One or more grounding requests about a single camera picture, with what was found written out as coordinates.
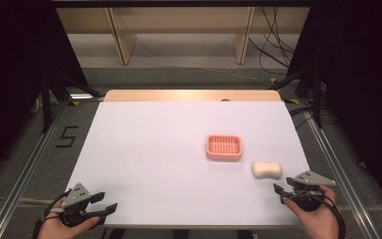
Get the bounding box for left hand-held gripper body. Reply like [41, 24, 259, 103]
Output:
[59, 182, 99, 229]

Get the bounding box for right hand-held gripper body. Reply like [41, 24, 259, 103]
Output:
[286, 169, 337, 213]

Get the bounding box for cream soap bar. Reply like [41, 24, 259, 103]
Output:
[251, 160, 284, 180]

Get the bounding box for pink soap dish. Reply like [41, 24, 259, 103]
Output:
[205, 133, 244, 162]

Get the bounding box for person's left hand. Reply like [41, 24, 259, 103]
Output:
[38, 207, 101, 239]

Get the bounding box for person's right hand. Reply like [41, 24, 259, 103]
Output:
[283, 184, 342, 239]

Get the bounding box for white table sheet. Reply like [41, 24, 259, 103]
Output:
[64, 100, 312, 229]

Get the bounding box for black tripod stand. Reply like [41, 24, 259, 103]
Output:
[39, 70, 104, 134]
[273, 65, 324, 129]

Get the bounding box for black curtain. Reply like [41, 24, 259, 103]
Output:
[0, 0, 90, 187]
[286, 0, 382, 214]

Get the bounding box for light wooden table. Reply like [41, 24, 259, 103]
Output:
[103, 89, 284, 103]

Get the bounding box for light wooden shelf unit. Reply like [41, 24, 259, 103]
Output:
[55, 6, 311, 66]

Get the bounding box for aluminium frame rail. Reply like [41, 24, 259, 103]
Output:
[301, 101, 382, 239]
[0, 99, 70, 239]

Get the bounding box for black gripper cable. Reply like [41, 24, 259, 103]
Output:
[32, 188, 73, 239]
[322, 194, 347, 239]

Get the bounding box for black floor cables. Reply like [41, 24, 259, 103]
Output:
[287, 105, 316, 130]

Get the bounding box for short aluminium frame bar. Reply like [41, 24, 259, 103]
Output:
[69, 94, 105, 102]

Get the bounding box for black cable bundle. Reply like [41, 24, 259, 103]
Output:
[247, 6, 296, 76]

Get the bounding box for black overhead frame bar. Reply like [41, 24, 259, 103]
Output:
[51, 0, 313, 8]

